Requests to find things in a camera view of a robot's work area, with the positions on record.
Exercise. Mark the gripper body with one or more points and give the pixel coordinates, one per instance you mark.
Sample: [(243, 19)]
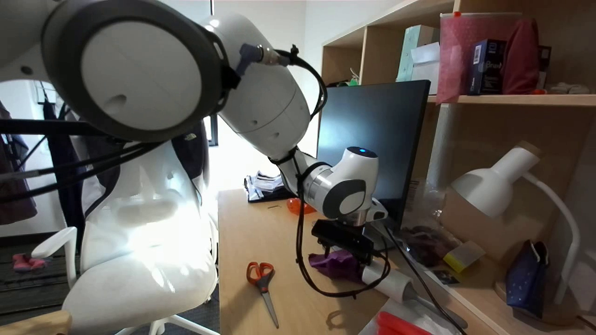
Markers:
[(366, 255)]

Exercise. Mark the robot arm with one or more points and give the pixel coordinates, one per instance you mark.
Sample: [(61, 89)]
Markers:
[(260, 107)]

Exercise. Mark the purple cloth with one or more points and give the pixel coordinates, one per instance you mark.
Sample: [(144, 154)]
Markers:
[(335, 264)]

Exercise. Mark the white desk lamp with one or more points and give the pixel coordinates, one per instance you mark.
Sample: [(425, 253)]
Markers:
[(489, 186)]

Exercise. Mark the white cloth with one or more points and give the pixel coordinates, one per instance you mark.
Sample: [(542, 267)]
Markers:
[(568, 88)]

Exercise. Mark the white lint roller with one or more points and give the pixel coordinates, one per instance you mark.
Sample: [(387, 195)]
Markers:
[(391, 281)]

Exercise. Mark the clear plastic bag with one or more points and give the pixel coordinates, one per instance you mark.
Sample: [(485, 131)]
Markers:
[(428, 237)]

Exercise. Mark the red plastic object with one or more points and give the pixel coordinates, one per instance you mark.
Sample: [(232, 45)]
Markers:
[(400, 324)]

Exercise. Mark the orange plastic object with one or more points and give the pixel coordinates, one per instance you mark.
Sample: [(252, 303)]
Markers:
[(294, 205)]

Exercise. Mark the yellow sponge block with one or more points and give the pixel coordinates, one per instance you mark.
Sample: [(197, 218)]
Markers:
[(463, 257)]

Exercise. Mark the folded clothes pile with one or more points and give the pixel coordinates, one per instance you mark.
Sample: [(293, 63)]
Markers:
[(263, 186)]

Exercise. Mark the black monitor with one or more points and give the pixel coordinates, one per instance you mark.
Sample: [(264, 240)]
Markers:
[(372, 121)]

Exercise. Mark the blue starry bag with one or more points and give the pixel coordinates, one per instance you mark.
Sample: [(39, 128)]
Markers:
[(526, 284)]

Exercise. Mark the wooden shelf unit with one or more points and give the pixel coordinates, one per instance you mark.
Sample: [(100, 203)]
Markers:
[(489, 135)]

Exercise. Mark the white box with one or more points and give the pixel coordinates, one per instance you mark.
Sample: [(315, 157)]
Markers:
[(426, 65)]

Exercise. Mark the teal box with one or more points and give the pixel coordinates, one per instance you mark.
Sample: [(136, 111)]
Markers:
[(412, 46)]

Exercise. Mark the dark blue box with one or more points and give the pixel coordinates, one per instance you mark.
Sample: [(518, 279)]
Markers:
[(486, 67)]

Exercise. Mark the white office chair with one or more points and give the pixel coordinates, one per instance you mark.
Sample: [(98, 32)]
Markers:
[(139, 260)]

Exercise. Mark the red pouch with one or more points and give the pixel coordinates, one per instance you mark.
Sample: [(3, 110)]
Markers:
[(521, 60)]

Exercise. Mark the pink slippers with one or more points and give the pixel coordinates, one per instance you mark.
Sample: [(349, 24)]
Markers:
[(27, 263)]

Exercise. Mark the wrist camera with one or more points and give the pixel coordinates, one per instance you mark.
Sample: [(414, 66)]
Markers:
[(340, 235)]

